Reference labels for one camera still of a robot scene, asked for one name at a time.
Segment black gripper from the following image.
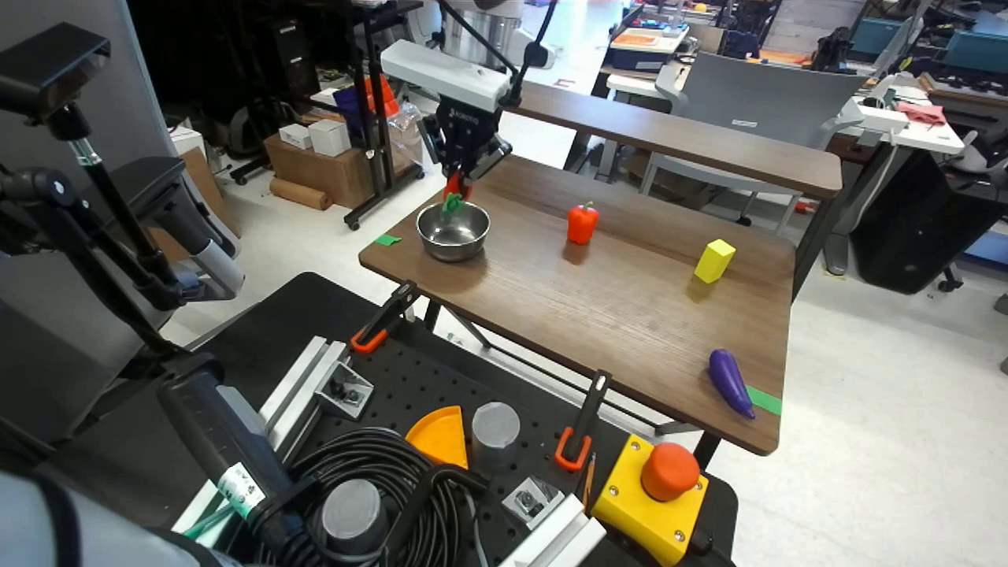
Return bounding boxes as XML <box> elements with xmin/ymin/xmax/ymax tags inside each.
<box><xmin>415</xmin><ymin>95</ymin><xmax>516</xmax><ymax>201</ymax></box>

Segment steel bowl pot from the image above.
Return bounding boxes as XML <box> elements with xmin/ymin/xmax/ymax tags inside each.
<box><xmin>413</xmin><ymin>197</ymin><xmax>493</xmax><ymax>264</ymax></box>

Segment red pepper plush toy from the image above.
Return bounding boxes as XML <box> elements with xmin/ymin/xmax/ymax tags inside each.
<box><xmin>562</xmin><ymin>197</ymin><xmax>600</xmax><ymax>249</ymax></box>

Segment purple eggplant plush toy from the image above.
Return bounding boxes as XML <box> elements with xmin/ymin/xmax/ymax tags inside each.
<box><xmin>704</xmin><ymin>345</ymin><xmax>758</xmax><ymax>422</ymax></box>

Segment black metal rack stand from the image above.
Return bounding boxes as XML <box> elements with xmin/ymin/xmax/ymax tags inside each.
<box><xmin>340</xmin><ymin>0</ymin><xmax>431</xmax><ymax>234</ymax></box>

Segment brown cardboard box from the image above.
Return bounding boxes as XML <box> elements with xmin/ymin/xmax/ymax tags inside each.
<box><xmin>258</xmin><ymin>128</ymin><xmax>377</xmax><ymax>212</ymax></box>

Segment white boxes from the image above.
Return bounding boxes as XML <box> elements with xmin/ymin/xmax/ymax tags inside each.
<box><xmin>274</xmin><ymin>114</ymin><xmax>354</xmax><ymax>159</ymax></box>

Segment cardboard tube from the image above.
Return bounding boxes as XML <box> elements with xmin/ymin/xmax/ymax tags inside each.
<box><xmin>267</xmin><ymin>174</ymin><xmax>332</xmax><ymax>212</ymax></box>

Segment orange black clamp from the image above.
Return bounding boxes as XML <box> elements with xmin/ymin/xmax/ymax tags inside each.
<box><xmin>552</xmin><ymin>368</ymin><xmax>613</xmax><ymax>474</ymax></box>
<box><xmin>346</xmin><ymin>278</ymin><xmax>422</xmax><ymax>359</ymax></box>

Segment black perforated base board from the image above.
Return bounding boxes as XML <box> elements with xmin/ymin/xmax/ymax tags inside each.
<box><xmin>58</xmin><ymin>270</ymin><xmax>739</xmax><ymax>567</ymax></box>

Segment brown wooden raised shelf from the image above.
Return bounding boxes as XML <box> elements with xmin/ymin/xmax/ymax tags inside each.
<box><xmin>499</xmin><ymin>79</ymin><xmax>847</xmax><ymax>201</ymax></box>

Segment brown wooden table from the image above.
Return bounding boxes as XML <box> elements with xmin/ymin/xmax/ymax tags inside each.
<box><xmin>354</xmin><ymin>151</ymin><xmax>801</xmax><ymax>458</ymax></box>

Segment gray cylinder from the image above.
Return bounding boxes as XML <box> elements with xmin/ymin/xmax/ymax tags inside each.
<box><xmin>467</xmin><ymin>400</ymin><xmax>524</xmax><ymax>457</ymax></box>

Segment orange wedge piece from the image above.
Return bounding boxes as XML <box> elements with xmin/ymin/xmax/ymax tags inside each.
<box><xmin>402</xmin><ymin>402</ymin><xmax>471</xmax><ymax>471</ymax></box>

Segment yellow block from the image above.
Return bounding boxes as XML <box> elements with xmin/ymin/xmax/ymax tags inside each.
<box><xmin>689</xmin><ymin>235</ymin><xmax>739</xmax><ymax>286</ymax></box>

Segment dark gray mounted device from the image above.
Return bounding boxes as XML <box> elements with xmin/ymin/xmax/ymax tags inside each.
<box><xmin>107</xmin><ymin>153</ymin><xmax>249</xmax><ymax>304</ymax></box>

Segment gray partition panel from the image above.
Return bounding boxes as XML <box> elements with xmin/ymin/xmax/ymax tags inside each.
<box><xmin>670</xmin><ymin>50</ymin><xmax>869</xmax><ymax>151</ymax></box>

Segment dark cylinder with white label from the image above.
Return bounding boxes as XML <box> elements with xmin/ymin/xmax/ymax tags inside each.
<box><xmin>154</xmin><ymin>363</ymin><xmax>300</xmax><ymax>510</ymax></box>

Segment gray round knob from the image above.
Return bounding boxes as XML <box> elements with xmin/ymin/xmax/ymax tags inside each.
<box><xmin>319</xmin><ymin>474</ymin><xmax>383</xmax><ymax>551</ymax></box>

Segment yellow emergency stop box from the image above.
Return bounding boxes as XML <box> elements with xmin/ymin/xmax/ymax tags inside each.
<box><xmin>590</xmin><ymin>432</ymin><xmax>712</xmax><ymax>567</ymax></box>

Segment white cluttered desk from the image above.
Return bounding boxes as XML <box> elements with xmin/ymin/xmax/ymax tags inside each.
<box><xmin>831</xmin><ymin>70</ymin><xmax>967</xmax><ymax>278</ymax></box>

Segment black bag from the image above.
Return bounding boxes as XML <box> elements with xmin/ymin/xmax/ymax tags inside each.
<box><xmin>847</xmin><ymin>153</ymin><xmax>1000</xmax><ymax>300</ymax></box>

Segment small metal bracket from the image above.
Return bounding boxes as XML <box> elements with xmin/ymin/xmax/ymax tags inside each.
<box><xmin>496</xmin><ymin>474</ymin><xmax>566</xmax><ymax>532</ymax></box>
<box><xmin>316</xmin><ymin>359</ymin><xmax>377</xmax><ymax>422</ymax></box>

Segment silver aluminium rail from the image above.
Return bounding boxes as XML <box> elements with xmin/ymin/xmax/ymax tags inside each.
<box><xmin>493</xmin><ymin>492</ymin><xmax>611</xmax><ymax>567</ymax></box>
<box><xmin>169</xmin><ymin>332</ymin><xmax>351</xmax><ymax>541</ymax></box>

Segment black cable bundle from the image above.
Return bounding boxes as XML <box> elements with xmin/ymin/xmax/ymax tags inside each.
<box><xmin>241</xmin><ymin>422</ymin><xmax>492</xmax><ymax>567</ymax></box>

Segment black camera on stand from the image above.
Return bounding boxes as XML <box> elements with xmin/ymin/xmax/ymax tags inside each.
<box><xmin>0</xmin><ymin>17</ymin><xmax>112</xmax><ymax>119</ymax></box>

